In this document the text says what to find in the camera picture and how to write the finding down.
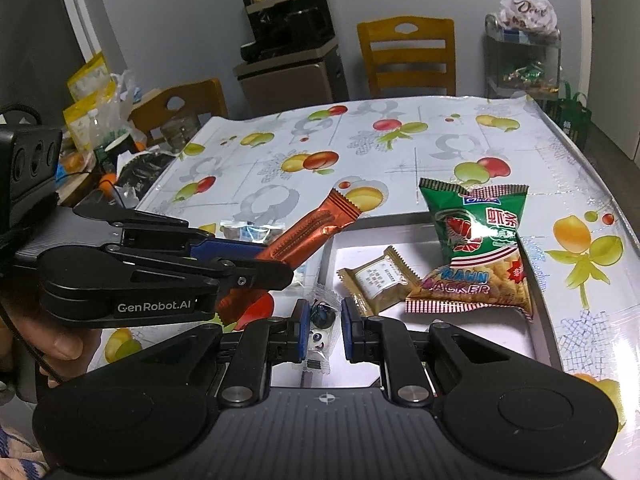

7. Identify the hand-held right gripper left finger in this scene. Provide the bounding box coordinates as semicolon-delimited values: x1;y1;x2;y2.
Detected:
107;299;312;407

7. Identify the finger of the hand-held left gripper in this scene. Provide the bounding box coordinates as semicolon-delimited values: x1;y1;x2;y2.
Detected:
99;242;296;292
74;201;272;262

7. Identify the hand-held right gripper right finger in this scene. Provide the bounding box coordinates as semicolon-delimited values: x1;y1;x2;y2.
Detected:
340;297;548;406

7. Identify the clear panda candy packet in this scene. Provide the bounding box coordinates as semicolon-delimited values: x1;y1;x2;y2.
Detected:
301;284;337;377

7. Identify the orange snack bar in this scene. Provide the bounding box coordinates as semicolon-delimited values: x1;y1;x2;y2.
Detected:
214;192;362;332

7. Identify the grey cardboard box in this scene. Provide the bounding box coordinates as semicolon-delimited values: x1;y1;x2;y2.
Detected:
300;217;568;391

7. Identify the person's left hand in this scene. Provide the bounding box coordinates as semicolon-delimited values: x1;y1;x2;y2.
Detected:
0;305;102;387

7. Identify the small clear wrapped candy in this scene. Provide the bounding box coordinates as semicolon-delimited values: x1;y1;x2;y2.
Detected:
219;220;282;247

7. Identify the gold wrapped pastry packet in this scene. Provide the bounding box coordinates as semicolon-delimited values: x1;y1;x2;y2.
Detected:
336;245;422;315

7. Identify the black plastic bag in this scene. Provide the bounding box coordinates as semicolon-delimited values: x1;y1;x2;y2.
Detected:
116;151;177;197

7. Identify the glass jar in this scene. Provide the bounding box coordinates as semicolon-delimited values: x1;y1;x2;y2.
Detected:
160;115;202;149

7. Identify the wooden chair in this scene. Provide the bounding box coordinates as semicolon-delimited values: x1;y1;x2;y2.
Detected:
129;78;230;147
356;18;457;99

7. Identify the green prawn cracker bag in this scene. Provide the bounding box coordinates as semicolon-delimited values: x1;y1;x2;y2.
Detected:
404;177;537;322

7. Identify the fruit print tablecloth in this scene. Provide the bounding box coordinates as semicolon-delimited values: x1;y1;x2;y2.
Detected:
102;94;640;436

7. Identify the yellow pouch bag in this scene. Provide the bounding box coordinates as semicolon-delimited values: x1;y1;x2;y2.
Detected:
66;54;112;103
62;96;121;153

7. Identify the patterned cloth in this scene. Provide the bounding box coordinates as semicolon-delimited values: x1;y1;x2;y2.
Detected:
0;424;51;480

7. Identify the black water dispenser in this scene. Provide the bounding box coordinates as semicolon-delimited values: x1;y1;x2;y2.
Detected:
232;0;350;113

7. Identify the green shopping bag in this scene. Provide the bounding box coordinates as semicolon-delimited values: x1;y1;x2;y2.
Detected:
544;81;594;150

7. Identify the glass shelf cabinet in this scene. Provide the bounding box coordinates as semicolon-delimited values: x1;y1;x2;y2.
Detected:
484;14;565;102

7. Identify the white plastic bag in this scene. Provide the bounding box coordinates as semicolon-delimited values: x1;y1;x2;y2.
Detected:
494;0;560;37

